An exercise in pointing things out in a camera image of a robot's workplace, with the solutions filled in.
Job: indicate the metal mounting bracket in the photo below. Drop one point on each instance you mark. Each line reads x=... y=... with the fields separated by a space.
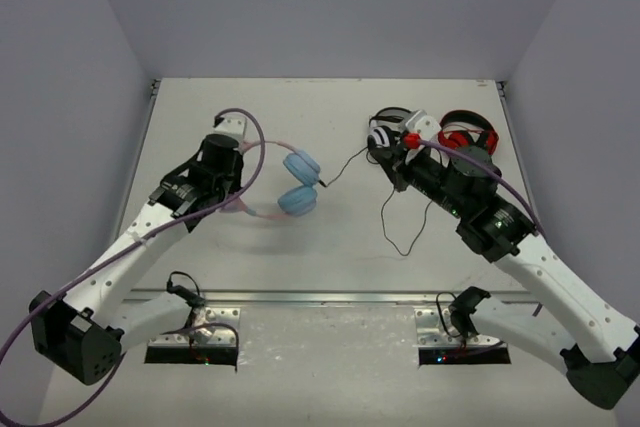
x=213 y=325
x=433 y=329

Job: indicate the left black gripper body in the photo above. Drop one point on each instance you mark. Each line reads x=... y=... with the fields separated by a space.
x=232 y=179

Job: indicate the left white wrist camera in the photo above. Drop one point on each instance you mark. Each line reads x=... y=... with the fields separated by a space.
x=233 y=126

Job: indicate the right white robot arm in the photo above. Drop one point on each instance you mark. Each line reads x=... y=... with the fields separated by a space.
x=587 y=340

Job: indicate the right metal mounting bracket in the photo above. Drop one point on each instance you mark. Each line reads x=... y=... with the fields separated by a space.
x=433 y=329

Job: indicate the white black headphones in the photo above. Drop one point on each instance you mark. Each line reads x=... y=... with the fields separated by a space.
x=383 y=129

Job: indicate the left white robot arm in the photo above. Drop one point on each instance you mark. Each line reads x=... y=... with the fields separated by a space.
x=85 y=331

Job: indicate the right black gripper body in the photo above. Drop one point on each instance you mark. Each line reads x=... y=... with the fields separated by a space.
x=423 y=175

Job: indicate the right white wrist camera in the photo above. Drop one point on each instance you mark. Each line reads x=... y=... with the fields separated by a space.
x=418 y=127

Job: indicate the left metal mounting bracket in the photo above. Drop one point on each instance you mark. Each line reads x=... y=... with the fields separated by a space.
x=213 y=325

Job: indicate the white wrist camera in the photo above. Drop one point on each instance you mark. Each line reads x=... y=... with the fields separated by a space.
x=418 y=127
x=233 y=126

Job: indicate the red black headphones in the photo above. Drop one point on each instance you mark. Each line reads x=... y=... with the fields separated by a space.
x=464 y=128

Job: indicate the pink blue cat-ear headphones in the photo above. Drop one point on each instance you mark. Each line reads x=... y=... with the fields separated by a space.
x=296 y=202

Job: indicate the metal table edge rail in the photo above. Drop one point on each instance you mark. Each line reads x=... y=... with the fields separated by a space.
x=239 y=297

